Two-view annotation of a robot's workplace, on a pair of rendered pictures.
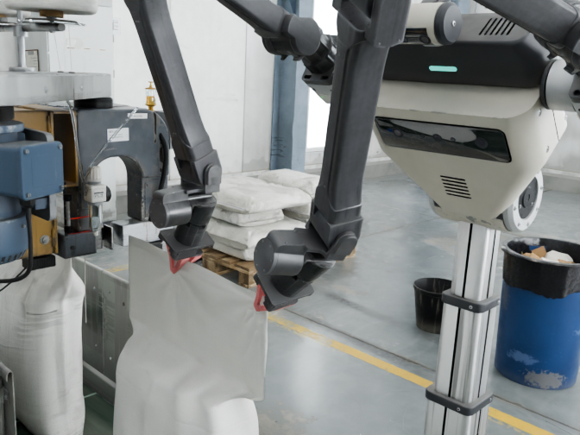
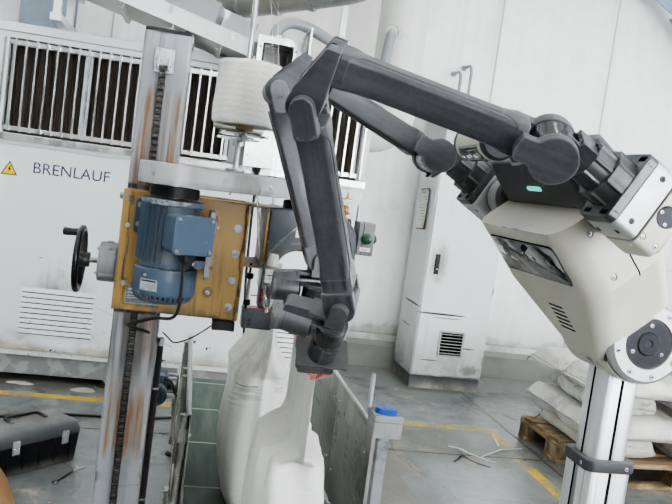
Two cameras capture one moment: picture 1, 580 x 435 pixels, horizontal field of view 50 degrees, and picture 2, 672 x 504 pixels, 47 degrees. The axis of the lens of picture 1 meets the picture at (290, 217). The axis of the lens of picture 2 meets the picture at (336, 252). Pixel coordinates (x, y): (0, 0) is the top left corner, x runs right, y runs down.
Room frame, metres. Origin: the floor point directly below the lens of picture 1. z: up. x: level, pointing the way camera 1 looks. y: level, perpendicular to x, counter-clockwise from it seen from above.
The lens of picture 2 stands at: (-0.19, -0.85, 1.41)
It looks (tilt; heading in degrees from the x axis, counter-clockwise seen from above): 5 degrees down; 35
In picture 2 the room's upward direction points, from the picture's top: 8 degrees clockwise
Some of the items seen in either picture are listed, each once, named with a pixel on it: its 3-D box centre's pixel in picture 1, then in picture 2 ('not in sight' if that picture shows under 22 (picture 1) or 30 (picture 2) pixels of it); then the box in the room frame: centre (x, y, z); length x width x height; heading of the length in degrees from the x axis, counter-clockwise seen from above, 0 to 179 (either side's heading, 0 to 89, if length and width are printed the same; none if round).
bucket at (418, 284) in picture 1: (436, 305); not in sight; (3.48, -0.89, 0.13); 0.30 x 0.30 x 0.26
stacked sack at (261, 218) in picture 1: (236, 209); (600, 390); (4.44, 0.39, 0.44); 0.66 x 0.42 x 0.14; 40
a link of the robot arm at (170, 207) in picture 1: (184, 193); (299, 275); (1.17, 0.20, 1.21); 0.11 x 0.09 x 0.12; 136
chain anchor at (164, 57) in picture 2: not in sight; (164, 60); (1.16, 0.73, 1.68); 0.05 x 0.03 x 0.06; 136
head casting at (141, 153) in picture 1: (94, 155); (302, 253); (1.55, 0.50, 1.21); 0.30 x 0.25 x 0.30; 46
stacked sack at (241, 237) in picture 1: (260, 230); (622, 421); (4.33, 0.21, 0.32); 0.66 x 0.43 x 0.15; 138
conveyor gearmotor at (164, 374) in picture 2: not in sight; (161, 386); (2.36, 1.86, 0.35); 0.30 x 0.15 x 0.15; 46
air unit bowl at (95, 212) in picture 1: (95, 217); (268, 296); (1.35, 0.43, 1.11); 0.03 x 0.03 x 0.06
